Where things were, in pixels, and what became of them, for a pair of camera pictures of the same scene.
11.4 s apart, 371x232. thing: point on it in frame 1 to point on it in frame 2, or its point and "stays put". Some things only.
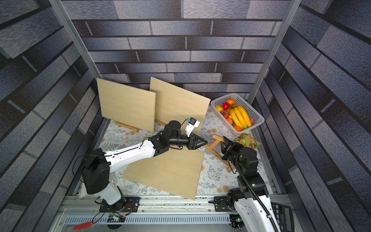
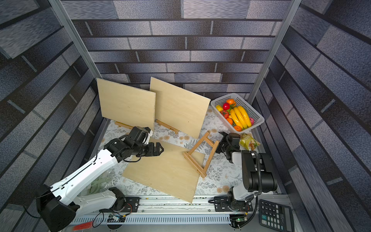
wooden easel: (216, 155) to (188, 155)
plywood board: (127, 105) stays put
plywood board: (177, 170) stays put
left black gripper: (192, 142) to (152, 152)
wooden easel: (160, 123) stays put
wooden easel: (120, 124) stays put
